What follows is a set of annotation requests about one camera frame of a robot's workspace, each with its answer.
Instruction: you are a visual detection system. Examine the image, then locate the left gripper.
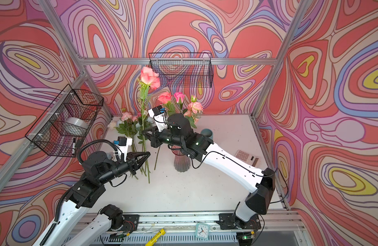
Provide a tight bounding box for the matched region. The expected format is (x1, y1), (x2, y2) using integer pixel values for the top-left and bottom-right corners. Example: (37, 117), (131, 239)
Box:
(97, 152), (150, 187)

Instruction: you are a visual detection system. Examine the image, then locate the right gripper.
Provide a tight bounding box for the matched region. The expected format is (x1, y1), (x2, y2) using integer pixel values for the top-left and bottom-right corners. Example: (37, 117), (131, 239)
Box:
(142, 123), (185, 149)

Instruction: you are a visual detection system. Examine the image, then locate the dark pink rose stem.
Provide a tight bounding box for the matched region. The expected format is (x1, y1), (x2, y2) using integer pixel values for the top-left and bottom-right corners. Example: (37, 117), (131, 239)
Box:
(158, 92), (184, 116)

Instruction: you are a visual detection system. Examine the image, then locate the light pink carnation stem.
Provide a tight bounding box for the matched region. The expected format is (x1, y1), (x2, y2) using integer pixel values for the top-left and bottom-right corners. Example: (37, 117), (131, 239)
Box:
(183, 95), (203, 129)

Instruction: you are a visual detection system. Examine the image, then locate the salmon pink rose stem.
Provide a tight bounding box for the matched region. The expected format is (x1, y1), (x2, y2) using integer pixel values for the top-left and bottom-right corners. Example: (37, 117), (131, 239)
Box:
(137, 66), (161, 185)

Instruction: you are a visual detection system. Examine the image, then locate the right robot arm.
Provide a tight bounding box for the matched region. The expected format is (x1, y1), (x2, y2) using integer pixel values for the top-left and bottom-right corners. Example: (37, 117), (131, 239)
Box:
(142, 110), (276, 223)

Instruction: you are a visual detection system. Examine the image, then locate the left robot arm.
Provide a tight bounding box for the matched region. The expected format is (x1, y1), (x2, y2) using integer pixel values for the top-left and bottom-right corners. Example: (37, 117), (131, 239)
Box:
(34, 151), (151, 246)

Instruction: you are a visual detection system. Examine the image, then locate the pink glass vase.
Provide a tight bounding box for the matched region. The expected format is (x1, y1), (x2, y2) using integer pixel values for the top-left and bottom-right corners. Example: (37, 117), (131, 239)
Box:
(171, 147), (192, 172)

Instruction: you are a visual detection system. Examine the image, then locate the teal ceramic vase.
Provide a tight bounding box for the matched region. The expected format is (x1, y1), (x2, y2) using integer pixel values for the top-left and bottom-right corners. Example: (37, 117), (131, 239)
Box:
(200, 129), (213, 139)

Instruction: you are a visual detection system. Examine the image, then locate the pink flower bunch on table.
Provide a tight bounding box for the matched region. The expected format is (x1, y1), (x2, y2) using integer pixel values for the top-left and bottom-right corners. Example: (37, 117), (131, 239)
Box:
(108, 109), (138, 152)

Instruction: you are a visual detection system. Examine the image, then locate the black marker pen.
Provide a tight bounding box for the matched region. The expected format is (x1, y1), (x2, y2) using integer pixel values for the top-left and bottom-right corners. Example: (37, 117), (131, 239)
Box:
(72, 138), (76, 156)

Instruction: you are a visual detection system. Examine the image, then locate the grey tape roll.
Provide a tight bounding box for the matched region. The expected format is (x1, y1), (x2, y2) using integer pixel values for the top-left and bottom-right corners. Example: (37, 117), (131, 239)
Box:
(65, 117), (88, 129)

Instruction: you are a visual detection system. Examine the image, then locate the yellow marker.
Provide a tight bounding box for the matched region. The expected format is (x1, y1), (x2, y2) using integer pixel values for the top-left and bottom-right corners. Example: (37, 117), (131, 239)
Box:
(145, 229), (165, 246)

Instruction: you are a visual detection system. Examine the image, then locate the teal alarm clock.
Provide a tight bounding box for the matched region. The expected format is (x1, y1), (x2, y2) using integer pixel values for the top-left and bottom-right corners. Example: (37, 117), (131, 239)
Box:
(195, 223), (210, 240)

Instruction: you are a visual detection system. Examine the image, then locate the pink calculator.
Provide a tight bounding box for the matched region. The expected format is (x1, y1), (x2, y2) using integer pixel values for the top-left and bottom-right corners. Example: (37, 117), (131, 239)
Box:
(235, 150), (260, 167)

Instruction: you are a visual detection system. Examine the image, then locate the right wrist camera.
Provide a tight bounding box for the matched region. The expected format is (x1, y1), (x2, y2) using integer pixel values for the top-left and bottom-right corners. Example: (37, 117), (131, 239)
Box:
(148, 105), (167, 132)

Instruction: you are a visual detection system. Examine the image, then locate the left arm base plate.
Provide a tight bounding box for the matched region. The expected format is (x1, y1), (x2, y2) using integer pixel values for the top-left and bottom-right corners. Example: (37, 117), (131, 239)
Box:
(106, 214), (140, 233)

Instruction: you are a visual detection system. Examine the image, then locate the back wire basket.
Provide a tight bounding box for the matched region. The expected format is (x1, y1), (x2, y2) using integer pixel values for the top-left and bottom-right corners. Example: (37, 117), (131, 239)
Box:
(148, 52), (214, 89)

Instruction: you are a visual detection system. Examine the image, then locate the wire basket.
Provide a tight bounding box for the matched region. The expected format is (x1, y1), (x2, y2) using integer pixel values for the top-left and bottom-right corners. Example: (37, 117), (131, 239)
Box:
(148, 52), (214, 89)
(25, 85), (104, 157)

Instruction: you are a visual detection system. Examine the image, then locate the left wire basket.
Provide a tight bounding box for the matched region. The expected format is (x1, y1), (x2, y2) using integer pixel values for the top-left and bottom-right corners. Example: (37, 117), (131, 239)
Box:
(25, 85), (104, 157)

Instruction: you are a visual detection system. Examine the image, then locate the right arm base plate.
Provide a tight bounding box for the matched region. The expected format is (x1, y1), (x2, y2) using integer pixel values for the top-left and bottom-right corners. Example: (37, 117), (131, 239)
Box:
(216, 213), (261, 231)

